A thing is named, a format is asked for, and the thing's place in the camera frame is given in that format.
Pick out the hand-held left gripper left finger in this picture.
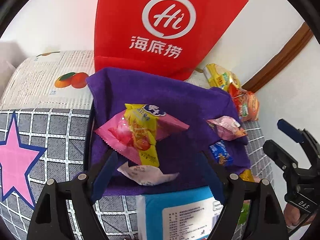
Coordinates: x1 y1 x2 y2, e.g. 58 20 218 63
27 150 118 240

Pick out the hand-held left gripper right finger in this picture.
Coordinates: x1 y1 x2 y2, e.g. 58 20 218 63
204 152 289 240

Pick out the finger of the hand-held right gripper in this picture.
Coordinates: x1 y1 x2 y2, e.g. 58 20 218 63
277 119 320 166
263 139 298 173

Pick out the small blue snack packet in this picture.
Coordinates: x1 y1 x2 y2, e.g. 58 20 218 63
209 140 234 167

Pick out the yellow triangular snack packet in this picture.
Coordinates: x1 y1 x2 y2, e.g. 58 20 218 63
239 169 256 183

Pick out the green triangular snack packet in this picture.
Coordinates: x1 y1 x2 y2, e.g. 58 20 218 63
237 200 251 228

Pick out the white snack packet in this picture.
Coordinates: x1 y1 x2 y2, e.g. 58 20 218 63
117 161 180 186

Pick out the pink snack packet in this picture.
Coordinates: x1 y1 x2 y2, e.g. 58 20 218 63
206 116 248 141

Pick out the pink and yellow candy packet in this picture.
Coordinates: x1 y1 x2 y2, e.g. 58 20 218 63
94 103 190 169

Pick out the person's right hand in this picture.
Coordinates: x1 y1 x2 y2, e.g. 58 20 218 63
284 201 302 230

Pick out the orange chips bag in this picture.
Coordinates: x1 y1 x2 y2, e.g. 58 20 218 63
229 82 260 122

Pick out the blue tissue box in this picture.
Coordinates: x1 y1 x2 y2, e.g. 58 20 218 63
136 185 226 240

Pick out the grey checked tablecloth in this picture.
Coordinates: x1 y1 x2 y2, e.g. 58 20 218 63
0 108 275 240

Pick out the yellow noodle snack packet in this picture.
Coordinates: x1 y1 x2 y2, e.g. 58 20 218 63
203 63 241 92

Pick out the newspaper print cloth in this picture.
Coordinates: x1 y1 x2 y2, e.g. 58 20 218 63
0 50 96 111

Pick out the red paper bag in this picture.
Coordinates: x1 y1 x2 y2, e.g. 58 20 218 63
94 0 250 82

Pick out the brown wooden door frame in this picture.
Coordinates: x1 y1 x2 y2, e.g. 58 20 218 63
241 21 314 93

